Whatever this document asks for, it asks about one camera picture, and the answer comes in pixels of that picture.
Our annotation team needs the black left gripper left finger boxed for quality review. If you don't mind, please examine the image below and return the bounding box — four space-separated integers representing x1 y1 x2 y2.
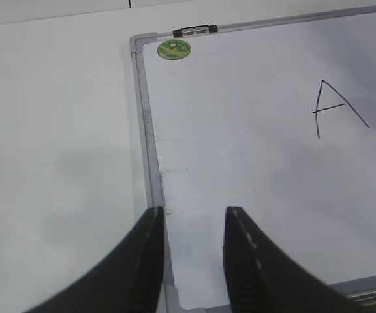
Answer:
31 207 165 312

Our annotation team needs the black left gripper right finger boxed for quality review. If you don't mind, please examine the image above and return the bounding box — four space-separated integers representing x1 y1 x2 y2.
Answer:
223 207 364 312

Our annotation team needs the round green magnet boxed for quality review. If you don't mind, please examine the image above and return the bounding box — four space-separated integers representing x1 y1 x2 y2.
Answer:
157 39 192 61

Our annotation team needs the white board with grey frame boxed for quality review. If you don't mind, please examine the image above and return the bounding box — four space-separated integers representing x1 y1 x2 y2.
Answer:
130 5 376 312

